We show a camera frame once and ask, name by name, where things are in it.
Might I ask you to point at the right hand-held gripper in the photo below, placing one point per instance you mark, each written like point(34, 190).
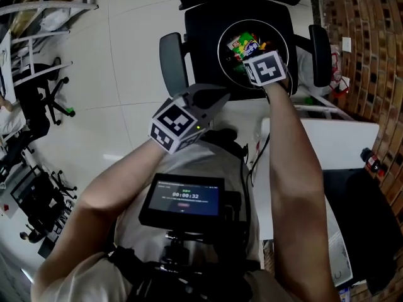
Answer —
point(266, 69)

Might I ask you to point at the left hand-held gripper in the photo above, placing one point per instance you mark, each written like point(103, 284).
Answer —
point(174, 124)

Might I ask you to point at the green snack bag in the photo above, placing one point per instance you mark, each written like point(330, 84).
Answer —
point(244, 46)

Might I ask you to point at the person's left forearm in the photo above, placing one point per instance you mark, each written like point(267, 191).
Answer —
point(104, 200)

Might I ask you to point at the person's right forearm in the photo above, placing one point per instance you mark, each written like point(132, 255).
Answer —
point(292, 175)

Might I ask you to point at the person's white shirt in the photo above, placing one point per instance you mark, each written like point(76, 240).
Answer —
point(220, 168)

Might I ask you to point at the black mesh office chair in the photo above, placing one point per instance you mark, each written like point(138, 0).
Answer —
point(204, 27)

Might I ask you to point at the chest-mounted monitor screen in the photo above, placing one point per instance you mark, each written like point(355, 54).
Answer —
point(184, 198)

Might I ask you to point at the white table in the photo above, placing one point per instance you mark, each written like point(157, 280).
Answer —
point(337, 140)

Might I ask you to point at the red-capped cola bottle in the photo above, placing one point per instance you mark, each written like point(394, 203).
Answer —
point(373, 163)

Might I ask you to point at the black mini fridge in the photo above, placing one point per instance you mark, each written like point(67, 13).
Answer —
point(365, 219)

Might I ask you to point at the white metal rack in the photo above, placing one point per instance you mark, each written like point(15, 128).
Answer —
point(37, 20)

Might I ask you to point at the white wall socket plate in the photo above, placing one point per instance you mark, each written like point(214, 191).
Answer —
point(347, 45)

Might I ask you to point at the black chest camera rig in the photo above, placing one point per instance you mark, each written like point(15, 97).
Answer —
point(189, 269)

